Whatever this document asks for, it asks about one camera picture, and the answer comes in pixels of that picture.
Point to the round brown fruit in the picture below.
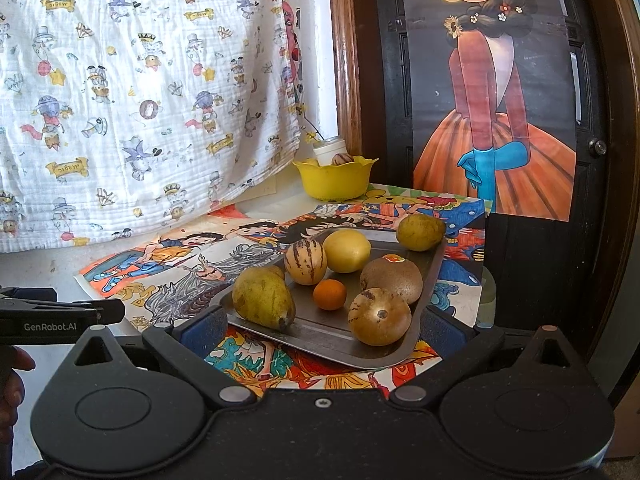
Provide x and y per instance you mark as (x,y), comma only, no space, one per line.
(380,320)

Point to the grey metal tray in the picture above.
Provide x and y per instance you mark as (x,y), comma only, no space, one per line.
(320,330)

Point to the black door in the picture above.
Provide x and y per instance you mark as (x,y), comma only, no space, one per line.
(390,110)

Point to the elongated yellow-green pear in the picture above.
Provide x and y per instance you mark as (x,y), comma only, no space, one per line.
(260,300)

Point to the round green pear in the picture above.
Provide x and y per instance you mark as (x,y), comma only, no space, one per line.
(420,232)

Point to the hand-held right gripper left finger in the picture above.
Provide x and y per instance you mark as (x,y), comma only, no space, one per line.
(206,330)

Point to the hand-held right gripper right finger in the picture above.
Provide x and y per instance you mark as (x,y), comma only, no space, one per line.
(441,332)

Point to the dry yellow flower twig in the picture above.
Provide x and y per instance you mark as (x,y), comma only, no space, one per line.
(313,136)

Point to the wall poster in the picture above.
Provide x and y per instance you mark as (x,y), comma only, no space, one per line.
(500,85)

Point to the person's left hand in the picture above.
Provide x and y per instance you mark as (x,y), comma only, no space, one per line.
(12,400)

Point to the yellow flower-shaped bowl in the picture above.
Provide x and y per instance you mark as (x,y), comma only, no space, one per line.
(335,180)

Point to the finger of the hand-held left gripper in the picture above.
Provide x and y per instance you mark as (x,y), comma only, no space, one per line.
(30,294)
(111,311)

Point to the small brown longan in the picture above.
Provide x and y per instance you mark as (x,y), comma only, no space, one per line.
(276,272)

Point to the white cup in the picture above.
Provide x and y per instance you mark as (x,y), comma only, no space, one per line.
(326,150)

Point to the yellow lemon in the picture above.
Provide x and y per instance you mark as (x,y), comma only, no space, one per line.
(346,251)

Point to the orange mandarin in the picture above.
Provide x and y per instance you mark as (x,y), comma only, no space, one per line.
(330,295)

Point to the colourful cartoon printed mat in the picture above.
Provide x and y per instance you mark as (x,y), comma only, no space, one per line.
(165,260)

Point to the white cartoon printed blanket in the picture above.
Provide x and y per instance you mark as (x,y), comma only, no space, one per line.
(125,85)

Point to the striped pepino melon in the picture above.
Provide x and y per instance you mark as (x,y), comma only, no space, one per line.
(305,262)

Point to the brown kiwi with sticker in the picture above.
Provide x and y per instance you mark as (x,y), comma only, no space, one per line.
(395,282)

